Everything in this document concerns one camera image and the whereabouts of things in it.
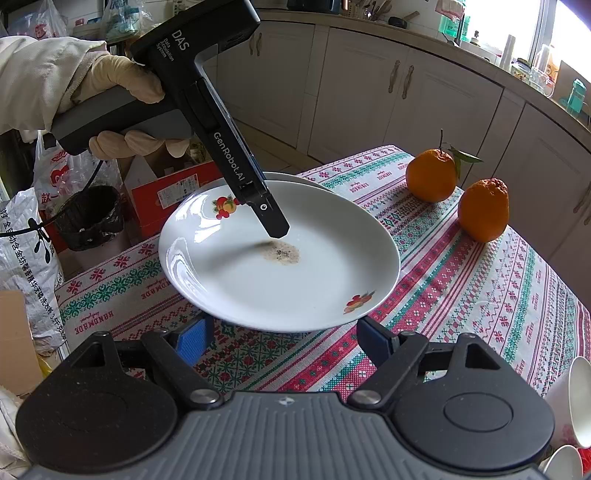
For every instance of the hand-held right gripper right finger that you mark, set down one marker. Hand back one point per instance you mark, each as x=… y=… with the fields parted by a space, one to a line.
x=376 y=344

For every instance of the orange without leaf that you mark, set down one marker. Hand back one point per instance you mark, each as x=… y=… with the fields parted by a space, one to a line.
x=482 y=212

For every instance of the person's left forearm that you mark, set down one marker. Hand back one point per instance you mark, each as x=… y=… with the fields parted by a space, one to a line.
x=37 y=78

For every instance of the red printed cardboard box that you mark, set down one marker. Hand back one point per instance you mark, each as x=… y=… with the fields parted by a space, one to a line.
x=184 y=189

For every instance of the stack of plastic cups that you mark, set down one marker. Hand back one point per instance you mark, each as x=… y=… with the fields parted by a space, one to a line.
x=509 y=53

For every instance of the green dish soap bottle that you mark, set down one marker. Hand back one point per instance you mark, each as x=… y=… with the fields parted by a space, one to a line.
x=450 y=27

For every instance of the utensil holder with chopsticks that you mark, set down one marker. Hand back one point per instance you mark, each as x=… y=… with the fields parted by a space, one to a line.
x=364 y=9

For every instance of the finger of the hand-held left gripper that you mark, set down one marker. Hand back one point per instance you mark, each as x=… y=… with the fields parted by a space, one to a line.
x=272 y=217

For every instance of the black trash bin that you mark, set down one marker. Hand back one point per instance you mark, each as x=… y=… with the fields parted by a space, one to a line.
x=87 y=221

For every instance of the orange with leaf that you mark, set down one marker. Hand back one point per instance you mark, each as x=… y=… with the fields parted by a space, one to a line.
x=431 y=177

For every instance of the teal water bottle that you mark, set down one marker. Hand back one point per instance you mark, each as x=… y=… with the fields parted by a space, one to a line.
x=577 y=99

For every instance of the white kitchen cabinets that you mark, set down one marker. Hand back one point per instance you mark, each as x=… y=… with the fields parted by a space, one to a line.
x=351 y=92

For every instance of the pink cloth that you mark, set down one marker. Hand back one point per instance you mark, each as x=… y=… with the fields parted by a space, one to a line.
x=445 y=5

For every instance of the kitchen window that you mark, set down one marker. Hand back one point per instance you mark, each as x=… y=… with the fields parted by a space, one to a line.
x=531 y=23

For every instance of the white printed sack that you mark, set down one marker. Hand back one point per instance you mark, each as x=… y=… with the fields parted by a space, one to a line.
x=27 y=277

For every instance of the white floral plate with stain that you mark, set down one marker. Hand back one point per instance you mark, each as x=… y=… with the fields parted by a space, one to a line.
x=323 y=277

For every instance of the white plastic bag red print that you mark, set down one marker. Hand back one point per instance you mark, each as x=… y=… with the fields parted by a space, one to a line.
x=60 y=177

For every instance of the brown cardboard panel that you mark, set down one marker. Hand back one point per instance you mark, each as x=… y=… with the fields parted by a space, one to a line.
x=16 y=341

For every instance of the patterned tablecloth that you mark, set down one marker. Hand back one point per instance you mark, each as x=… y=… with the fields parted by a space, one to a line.
x=461 y=300

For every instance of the person's left hand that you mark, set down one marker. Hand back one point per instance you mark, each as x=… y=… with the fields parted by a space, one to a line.
x=120 y=78

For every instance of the white pink-flowered bowl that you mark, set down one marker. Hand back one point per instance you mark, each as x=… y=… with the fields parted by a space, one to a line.
x=579 y=406
x=563 y=466

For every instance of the small black pot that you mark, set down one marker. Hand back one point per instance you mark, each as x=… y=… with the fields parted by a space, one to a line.
x=400 y=21

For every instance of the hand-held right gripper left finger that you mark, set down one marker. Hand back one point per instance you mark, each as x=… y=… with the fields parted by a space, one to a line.
x=194 y=341

